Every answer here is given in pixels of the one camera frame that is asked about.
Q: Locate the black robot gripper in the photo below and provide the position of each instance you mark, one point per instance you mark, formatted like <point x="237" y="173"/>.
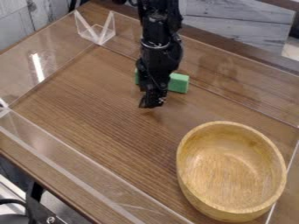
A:
<point x="157" y="57"/>

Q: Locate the green rectangular block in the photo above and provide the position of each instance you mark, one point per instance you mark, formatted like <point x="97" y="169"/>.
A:
<point x="171" y="81"/>

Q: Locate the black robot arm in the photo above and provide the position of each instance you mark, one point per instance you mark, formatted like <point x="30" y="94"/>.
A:
<point x="161" y="20"/>

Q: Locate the brown wooden bowl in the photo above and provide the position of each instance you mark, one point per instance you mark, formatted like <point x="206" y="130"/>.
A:
<point x="231" y="171"/>

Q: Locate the black metal table leg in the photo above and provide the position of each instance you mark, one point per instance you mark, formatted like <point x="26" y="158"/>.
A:
<point x="34" y="196"/>

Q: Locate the clear acrylic corner bracket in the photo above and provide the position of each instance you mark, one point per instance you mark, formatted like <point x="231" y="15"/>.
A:
<point x="99" y="34"/>

